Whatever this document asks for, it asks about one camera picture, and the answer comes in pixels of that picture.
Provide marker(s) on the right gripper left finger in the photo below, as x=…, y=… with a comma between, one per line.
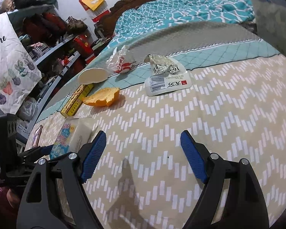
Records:
x=40, y=205

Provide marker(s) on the crumpled printed paper wrapper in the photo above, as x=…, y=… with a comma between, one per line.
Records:
x=161, y=64

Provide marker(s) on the red white crumpled wrapper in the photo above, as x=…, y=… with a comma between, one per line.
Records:
x=121, y=61

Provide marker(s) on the tissue pack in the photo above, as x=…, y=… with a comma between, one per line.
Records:
x=74, y=133

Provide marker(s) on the carved wooden headboard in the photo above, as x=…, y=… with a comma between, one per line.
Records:
x=107, y=23

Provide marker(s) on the beige zigzag bed cover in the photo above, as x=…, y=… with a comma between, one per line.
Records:
x=236, y=107

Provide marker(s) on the white barcode plastic package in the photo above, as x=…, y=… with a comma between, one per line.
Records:
x=165, y=83

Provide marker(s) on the clear plastic storage box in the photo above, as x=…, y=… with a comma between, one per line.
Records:
x=270, y=18

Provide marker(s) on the teal patterned blanket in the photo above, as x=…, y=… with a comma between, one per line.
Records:
x=160, y=14

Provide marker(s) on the red yellow wall calendar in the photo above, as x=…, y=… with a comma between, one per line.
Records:
x=96, y=9

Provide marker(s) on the white home tote bag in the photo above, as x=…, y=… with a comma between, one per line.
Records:
x=18, y=72

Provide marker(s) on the yellow cardboard box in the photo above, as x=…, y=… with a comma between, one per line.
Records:
x=75, y=101

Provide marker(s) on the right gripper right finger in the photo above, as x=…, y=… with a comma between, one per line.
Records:
x=245, y=206

